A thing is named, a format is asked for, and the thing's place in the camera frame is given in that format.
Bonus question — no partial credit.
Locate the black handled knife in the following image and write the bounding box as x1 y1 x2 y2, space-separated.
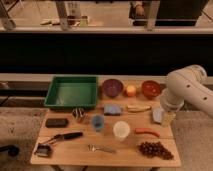
42 132 83 144

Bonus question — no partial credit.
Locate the silver fork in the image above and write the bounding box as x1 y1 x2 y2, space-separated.
88 144 116 154

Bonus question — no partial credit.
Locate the white plastic cup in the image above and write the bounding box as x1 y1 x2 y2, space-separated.
113 121 130 141

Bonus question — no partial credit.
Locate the blue sponge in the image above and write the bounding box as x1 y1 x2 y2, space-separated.
104 105 122 116

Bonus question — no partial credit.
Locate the red chili pepper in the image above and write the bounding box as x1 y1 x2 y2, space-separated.
134 128 160 138

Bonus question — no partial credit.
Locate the blue plastic cup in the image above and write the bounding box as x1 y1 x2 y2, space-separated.
92 115 104 131

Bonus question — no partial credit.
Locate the yellow sponge block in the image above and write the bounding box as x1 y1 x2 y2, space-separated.
161 112 175 127

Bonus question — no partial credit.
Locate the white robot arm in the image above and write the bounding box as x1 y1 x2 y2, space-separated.
160 65 213 119

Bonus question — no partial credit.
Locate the bunch of dark grapes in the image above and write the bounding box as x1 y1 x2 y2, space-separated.
139 141 174 160

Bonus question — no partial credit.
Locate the green plastic tray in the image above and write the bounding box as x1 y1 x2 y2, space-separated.
44 76 98 110

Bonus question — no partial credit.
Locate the orange apple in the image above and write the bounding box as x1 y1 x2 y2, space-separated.
126 85 137 97

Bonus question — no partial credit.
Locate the red bowl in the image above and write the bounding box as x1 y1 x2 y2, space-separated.
141 80 161 99

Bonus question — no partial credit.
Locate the black object on floor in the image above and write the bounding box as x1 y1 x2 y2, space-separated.
0 145 19 156

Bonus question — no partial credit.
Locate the black rectangular case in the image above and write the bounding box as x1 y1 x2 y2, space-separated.
45 118 68 128

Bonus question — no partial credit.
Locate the purple bowl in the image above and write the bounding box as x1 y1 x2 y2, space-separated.
102 79 124 98

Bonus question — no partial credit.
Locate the yellow banana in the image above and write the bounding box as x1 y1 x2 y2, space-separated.
126 105 151 113

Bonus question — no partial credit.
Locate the black binder clip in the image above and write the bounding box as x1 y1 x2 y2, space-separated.
34 144 52 157

